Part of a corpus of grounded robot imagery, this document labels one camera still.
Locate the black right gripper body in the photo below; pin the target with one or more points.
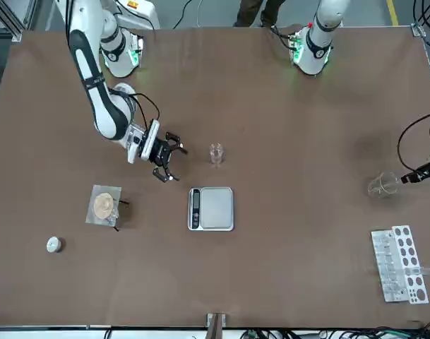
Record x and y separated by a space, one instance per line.
161 152

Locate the glass stirring rod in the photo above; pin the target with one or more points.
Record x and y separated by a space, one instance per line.
394 181

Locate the small glass beaker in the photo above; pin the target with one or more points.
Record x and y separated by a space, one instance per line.
216 157

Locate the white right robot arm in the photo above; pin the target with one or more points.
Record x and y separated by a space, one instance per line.
105 109

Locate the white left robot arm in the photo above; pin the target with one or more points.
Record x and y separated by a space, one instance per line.
320 46

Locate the large glass beaker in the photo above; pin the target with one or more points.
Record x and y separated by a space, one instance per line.
377 189

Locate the silver digital balance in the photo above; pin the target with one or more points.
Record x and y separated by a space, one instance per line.
216 208

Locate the black tripod stand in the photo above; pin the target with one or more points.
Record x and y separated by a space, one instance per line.
125 203

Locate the glass alcohol lamp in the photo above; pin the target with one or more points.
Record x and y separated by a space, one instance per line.
114 217

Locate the glass test tube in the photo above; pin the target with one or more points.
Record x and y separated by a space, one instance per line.
426 271

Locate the white test tube rack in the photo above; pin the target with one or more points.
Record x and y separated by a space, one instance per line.
394 298

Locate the small white round cap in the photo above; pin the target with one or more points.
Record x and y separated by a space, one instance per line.
53 244

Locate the person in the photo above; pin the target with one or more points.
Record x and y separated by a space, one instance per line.
250 12

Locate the aluminium frame post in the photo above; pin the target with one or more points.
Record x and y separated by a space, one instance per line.
418 29
216 326
13 21

